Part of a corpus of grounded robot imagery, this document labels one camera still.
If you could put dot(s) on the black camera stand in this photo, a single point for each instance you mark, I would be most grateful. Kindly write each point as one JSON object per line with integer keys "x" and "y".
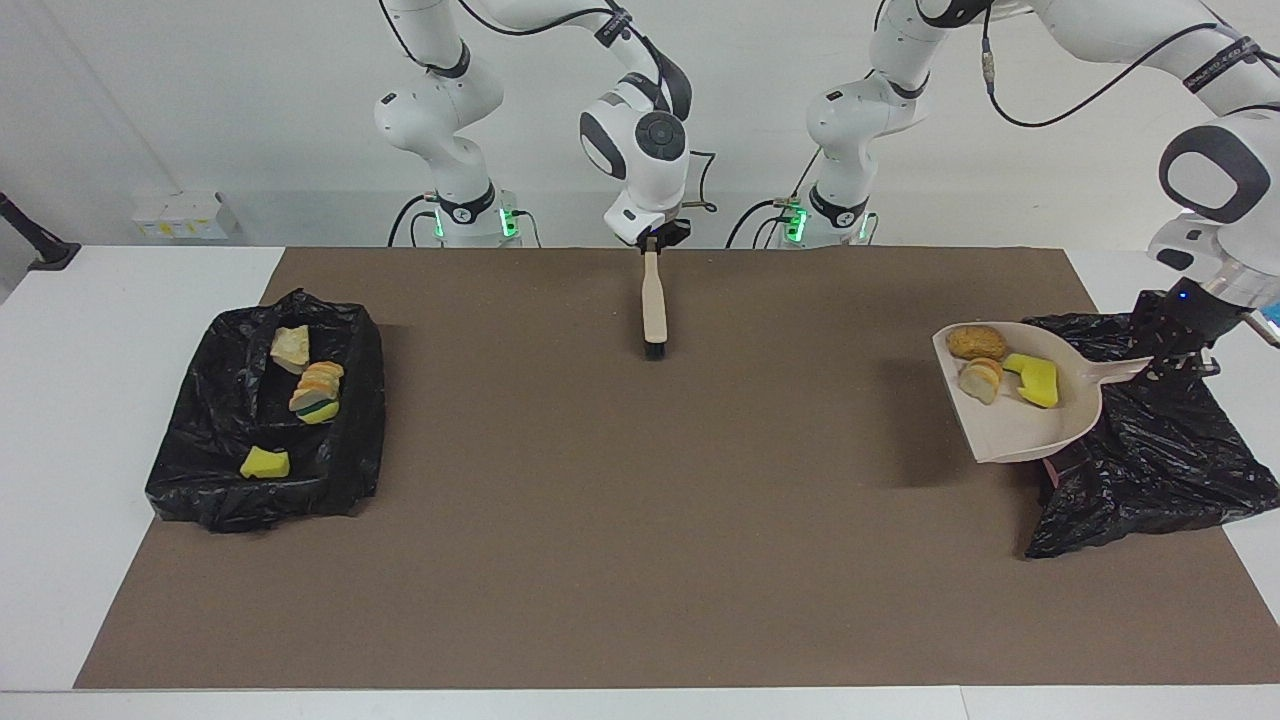
{"x": 40, "y": 245}

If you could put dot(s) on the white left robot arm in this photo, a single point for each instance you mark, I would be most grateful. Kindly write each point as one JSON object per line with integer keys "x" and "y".
{"x": 1220, "y": 170}

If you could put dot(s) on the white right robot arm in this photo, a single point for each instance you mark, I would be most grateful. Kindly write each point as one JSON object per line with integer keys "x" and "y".
{"x": 645, "y": 150}

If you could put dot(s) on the beige plastic dustpan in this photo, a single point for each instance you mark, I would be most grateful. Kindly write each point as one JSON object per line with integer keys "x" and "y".
{"x": 1020, "y": 430}

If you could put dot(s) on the white box on floor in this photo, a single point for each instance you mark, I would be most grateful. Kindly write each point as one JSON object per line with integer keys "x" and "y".
{"x": 185, "y": 215}

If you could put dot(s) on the brown table mat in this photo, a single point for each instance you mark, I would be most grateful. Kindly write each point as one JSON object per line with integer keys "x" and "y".
{"x": 650, "y": 550}

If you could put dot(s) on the light blue object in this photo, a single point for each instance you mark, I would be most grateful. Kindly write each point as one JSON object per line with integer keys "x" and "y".
{"x": 1273, "y": 318}

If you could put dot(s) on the beige hand brush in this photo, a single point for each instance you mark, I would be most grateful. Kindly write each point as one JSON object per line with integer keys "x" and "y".
{"x": 654, "y": 305}

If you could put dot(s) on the striped toy croissant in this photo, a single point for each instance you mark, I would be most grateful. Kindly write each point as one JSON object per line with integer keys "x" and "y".
{"x": 981, "y": 381}
{"x": 320, "y": 383}

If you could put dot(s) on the pale toast slice toy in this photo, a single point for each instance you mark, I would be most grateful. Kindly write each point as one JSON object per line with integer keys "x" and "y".
{"x": 291, "y": 347}

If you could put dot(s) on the yellow green sponge piece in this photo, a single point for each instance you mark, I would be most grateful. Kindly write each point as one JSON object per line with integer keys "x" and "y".
{"x": 322, "y": 412}

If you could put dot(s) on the open black trash bag bin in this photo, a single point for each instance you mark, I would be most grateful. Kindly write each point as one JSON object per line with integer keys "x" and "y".
{"x": 200, "y": 470}

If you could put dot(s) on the small curved yellow sponge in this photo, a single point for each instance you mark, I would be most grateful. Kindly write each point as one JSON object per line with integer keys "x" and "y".
{"x": 265, "y": 463}

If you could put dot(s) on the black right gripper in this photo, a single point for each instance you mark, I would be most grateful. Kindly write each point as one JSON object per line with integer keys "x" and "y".
{"x": 668, "y": 236}

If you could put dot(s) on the brown bread roll toy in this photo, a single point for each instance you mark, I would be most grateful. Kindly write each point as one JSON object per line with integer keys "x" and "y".
{"x": 976, "y": 343}

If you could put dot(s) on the pink bin under bag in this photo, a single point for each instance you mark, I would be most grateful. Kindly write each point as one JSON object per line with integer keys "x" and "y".
{"x": 1050, "y": 468}

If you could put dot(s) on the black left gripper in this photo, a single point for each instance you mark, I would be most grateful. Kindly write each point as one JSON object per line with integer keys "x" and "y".
{"x": 1185, "y": 320}

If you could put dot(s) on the crumpled black trash bag bin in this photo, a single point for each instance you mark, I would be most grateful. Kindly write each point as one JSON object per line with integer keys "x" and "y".
{"x": 1150, "y": 470}

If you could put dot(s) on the notched yellow sponge block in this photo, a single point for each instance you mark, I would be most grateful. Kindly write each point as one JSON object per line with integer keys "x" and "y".
{"x": 1038, "y": 383}

